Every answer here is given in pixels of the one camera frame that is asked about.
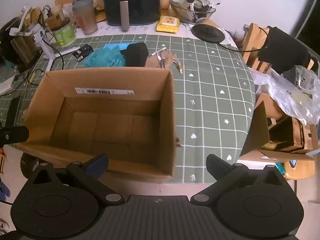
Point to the yellow wipes packet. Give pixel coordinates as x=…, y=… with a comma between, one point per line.
x=167, y=24

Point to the black cloth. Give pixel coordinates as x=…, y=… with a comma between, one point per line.
x=282, y=50

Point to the black flat device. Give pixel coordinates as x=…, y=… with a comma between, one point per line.
x=13, y=110

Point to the small white-capped bottle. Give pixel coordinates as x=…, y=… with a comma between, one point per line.
x=239, y=35

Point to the small white box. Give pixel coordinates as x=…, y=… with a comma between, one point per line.
x=5, y=86

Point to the blue wet wipes packet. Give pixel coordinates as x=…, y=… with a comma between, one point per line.
x=115, y=46

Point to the grey shaker bottle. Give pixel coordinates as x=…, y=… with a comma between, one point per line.
x=86, y=17

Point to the teal printed bag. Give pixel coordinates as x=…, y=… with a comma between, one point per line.
x=287, y=166

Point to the open brown cardboard box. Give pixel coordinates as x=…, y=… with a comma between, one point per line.
x=257, y=130

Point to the brown ribbed block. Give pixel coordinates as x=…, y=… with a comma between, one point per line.
x=23, y=50

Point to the black fabric cap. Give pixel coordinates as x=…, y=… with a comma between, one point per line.
x=136, y=55

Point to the large cardboard box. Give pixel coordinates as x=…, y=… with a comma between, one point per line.
x=160, y=120

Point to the black air fryer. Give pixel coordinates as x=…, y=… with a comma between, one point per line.
x=140, y=5

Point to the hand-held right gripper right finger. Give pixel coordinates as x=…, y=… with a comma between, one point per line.
x=215, y=166

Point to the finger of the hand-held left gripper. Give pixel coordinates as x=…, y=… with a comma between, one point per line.
x=15, y=135

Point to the clear plastic bag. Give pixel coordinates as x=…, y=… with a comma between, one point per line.
x=292, y=92

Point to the green label jar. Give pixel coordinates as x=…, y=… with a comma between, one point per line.
x=63, y=36

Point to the round black kettle base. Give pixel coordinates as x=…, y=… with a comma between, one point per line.
x=207, y=33

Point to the teal mesh bath sponge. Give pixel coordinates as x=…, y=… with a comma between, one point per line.
x=105, y=57

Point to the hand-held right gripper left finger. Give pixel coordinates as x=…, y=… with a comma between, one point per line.
x=98, y=166

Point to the small black printed box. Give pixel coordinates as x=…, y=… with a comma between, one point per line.
x=82, y=52

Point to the white printed cloth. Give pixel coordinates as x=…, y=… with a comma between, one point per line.
x=145, y=30

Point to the white tripod stand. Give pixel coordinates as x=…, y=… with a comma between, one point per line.
x=46, y=46

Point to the glass bowl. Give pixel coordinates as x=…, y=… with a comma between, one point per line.
x=182, y=13

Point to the small brown box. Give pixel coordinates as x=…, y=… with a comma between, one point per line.
x=56, y=15

